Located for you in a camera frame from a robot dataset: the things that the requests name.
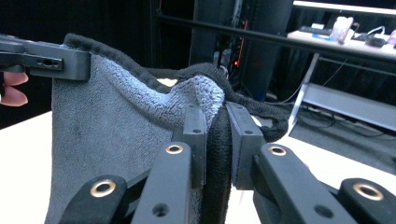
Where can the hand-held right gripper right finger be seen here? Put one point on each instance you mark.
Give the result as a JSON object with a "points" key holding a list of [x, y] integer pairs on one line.
{"points": [[280, 186]]}

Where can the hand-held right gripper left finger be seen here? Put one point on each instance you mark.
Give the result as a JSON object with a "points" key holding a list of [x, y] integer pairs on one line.
{"points": [[174, 186]]}

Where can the grey and yellow cloth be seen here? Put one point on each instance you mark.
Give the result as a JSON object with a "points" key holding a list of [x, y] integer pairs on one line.
{"points": [[109, 130]]}

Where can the white-legged desk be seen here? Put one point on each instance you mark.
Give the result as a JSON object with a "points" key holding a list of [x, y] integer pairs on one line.
{"points": [[348, 102]]}

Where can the black computer tower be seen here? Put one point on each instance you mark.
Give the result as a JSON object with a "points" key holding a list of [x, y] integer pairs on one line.
{"points": [[239, 46]]}

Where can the clear plastic bottle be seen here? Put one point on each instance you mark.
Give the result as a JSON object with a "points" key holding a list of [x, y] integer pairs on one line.
{"points": [[341, 28]]}

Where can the black computer mouse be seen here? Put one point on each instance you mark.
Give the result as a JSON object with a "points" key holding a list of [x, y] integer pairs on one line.
{"points": [[375, 41]]}

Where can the black metal frame bar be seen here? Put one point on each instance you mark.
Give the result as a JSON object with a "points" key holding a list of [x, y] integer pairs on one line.
{"points": [[264, 35]]}

